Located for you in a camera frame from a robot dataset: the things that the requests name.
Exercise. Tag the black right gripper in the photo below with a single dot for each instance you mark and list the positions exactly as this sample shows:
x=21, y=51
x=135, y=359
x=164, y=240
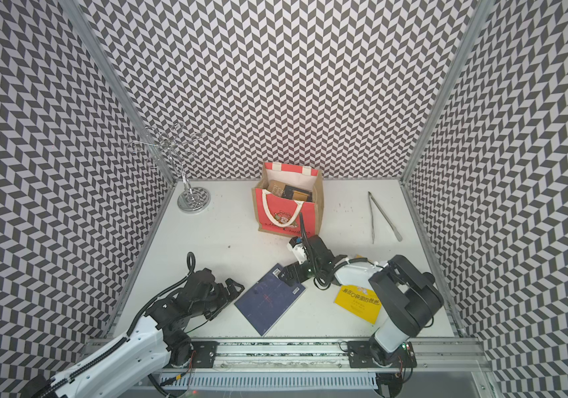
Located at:
x=289, y=270

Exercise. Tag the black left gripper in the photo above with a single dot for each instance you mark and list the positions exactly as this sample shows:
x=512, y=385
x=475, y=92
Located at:
x=226, y=299

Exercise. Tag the yellow book blue illustration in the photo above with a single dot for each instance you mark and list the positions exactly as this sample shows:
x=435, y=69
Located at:
x=361, y=302

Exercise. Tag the red burlap Christmas bag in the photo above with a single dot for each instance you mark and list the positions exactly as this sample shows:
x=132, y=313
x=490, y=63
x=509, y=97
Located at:
x=280, y=216

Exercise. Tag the brown cover book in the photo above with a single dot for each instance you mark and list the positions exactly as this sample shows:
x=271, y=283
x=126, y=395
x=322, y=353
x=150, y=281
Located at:
x=289, y=192

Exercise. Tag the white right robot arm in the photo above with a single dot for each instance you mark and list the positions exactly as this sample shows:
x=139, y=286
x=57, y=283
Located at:
x=408, y=296

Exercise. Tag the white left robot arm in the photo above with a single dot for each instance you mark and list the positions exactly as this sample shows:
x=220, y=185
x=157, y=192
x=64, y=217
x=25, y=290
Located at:
x=155, y=339

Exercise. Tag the stainless steel kitchen tongs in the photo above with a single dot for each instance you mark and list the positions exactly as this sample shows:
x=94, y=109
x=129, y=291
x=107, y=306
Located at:
x=374, y=207

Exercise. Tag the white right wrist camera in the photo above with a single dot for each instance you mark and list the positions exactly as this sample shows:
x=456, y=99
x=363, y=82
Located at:
x=296, y=246

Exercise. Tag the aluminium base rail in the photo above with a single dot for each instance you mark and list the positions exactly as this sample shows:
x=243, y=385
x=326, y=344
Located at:
x=304, y=364

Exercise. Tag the chrome wire jewelry stand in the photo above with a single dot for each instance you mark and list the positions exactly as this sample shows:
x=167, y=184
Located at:
x=174, y=147

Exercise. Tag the aluminium corner frame post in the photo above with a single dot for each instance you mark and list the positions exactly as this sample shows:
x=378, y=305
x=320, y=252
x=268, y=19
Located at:
x=82, y=27

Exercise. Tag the right aluminium corner post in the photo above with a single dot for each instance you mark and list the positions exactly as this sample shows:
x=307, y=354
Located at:
x=468, y=39

